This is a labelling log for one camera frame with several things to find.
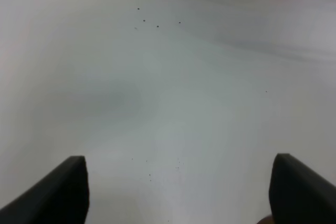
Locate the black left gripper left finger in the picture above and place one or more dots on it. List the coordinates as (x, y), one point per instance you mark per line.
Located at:
(62, 196)

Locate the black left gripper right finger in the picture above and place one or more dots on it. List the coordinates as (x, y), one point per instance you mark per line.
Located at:
(297, 194)

